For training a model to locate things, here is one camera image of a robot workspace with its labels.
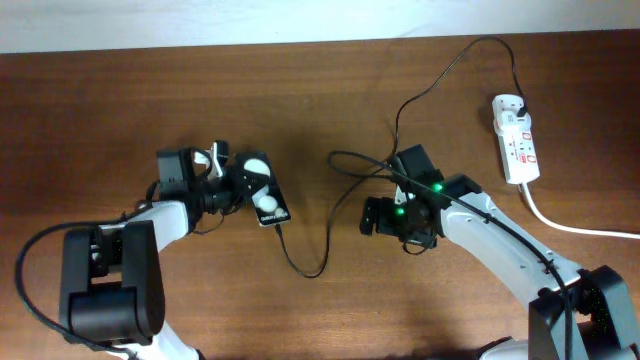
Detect black smartphone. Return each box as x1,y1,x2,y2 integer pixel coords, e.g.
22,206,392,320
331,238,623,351
235,151,291,227

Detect black USB charging cable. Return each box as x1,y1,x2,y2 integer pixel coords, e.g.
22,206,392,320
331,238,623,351
273,35,530,280

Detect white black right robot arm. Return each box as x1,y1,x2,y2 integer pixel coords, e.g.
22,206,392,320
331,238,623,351
360,145,639,359

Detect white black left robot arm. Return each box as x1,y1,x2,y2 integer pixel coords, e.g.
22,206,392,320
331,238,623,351
58,141,290,359

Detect white USB charger plug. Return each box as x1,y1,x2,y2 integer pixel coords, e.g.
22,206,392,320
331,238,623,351
492,94,531,136

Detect white power strip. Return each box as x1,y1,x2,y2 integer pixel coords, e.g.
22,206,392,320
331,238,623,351
498,131,540,185

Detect white power strip cord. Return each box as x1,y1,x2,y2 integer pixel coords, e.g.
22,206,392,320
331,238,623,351
519,182,640,241

